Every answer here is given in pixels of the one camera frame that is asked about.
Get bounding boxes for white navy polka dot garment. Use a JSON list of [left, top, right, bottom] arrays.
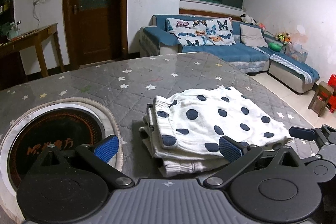
[[139, 86, 292, 177]]

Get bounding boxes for butterfly print pillow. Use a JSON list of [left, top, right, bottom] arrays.
[[165, 18, 236, 47]]

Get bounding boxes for small wooden stool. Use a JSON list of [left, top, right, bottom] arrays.
[[308, 81, 335, 117]]

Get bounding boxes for blue sectional sofa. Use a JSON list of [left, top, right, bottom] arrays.
[[139, 15, 319, 94]]

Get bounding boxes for brown wooden door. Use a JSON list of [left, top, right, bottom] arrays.
[[63, 0, 128, 69]]

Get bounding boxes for red plastic stool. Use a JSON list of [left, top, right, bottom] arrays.
[[325, 73, 336, 113]]

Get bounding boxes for glass pitcher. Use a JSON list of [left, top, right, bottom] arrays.
[[6, 20, 21, 40]]

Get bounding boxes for pile of colourful toys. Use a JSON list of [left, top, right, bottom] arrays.
[[268, 32, 291, 52]]

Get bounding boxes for wooden side table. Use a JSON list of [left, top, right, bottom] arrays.
[[0, 22, 65, 83]]

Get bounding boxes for plush toy on sofa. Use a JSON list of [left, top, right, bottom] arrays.
[[240, 14, 257, 25]]

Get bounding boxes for built-in round induction cooktop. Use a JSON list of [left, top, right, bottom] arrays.
[[0, 97, 124, 193]]

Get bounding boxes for beige cushion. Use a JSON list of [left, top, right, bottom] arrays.
[[240, 24, 268, 47]]

